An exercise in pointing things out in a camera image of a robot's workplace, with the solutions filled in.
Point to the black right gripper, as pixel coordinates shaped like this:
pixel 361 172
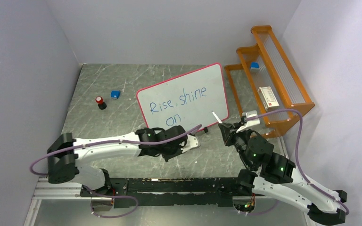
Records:
pixel 229 133

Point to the pink framed whiteboard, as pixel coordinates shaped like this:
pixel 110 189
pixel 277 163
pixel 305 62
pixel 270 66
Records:
pixel 187 100

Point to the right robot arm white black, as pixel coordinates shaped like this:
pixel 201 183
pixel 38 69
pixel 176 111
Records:
pixel 272 174

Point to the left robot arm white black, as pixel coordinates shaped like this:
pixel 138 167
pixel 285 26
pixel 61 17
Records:
pixel 71 157

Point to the white red small box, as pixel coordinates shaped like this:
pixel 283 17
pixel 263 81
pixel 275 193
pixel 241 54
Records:
pixel 268 98

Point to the orange wooden tiered rack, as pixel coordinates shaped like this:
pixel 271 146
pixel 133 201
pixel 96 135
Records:
pixel 276 71

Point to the blue eraser on rack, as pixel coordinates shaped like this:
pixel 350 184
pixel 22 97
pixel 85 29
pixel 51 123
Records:
pixel 254 67

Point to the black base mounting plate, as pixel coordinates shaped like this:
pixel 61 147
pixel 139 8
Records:
pixel 180 191

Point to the blue eraser on table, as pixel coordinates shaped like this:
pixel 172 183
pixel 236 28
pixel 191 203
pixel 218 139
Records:
pixel 115 94

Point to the red capped black bottle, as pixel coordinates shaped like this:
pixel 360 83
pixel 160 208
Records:
pixel 101 104

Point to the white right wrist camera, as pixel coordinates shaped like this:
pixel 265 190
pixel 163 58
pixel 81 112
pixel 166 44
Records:
pixel 248 120

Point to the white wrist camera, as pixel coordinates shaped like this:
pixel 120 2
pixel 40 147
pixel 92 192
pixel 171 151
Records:
pixel 191 143
pixel 248 120

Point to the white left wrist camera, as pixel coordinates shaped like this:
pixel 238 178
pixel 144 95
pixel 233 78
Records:
pixel 191 143

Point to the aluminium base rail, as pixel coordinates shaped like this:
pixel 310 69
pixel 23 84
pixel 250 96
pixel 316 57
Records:
pixel 65 191

